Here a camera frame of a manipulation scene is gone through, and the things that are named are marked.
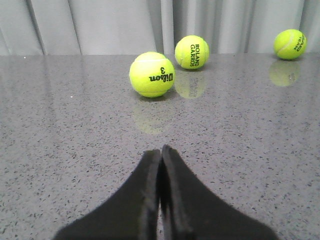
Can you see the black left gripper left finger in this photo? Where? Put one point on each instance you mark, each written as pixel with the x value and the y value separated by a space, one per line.
pixel 131 213

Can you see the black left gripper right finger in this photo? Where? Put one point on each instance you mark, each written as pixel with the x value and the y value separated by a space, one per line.
pixel 192 212

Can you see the Wilson 3 tennis ball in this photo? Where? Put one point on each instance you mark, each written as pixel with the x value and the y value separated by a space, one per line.
pixel 152 74

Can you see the Roland Garros tennis ball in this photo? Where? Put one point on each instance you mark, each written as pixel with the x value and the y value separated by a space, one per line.
pixel 192 52

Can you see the Head Team tennis ball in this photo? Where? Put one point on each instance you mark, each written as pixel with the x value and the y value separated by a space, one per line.
pixel 290 44

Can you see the grey curtain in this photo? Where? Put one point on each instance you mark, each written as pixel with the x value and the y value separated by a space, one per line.
pixel 129 27

